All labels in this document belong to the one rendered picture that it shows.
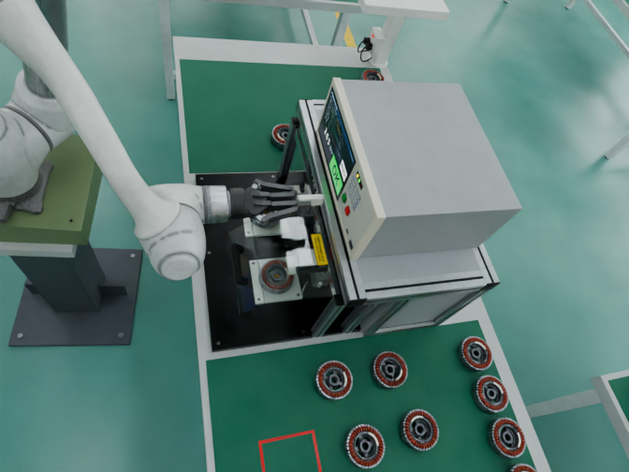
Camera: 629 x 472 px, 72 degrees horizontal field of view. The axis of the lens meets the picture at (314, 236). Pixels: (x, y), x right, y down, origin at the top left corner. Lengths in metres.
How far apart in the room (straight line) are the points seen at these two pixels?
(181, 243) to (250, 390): 0.62
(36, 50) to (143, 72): 2.26
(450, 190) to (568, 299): 2.07
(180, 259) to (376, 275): 0.51
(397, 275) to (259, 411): 0.55
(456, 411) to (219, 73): 1.59
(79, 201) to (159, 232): 0.68
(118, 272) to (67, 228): 0.86
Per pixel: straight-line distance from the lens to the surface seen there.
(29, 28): 0.91
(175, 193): 0.99
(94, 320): 2.21
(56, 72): 0.92
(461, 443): 1.51
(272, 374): 1.35
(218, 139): 1.75
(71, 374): 2.18
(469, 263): 1.26
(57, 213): 1.49
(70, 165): 1.58
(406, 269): 1.16
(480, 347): 1.60
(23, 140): 1.37
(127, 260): 2.31
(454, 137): 1.21
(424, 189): 1.05
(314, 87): 2.05
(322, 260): 1.15
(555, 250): 3.20
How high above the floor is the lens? 2.06
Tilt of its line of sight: 57 degrees down
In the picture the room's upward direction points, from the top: 24 degrees clockwise
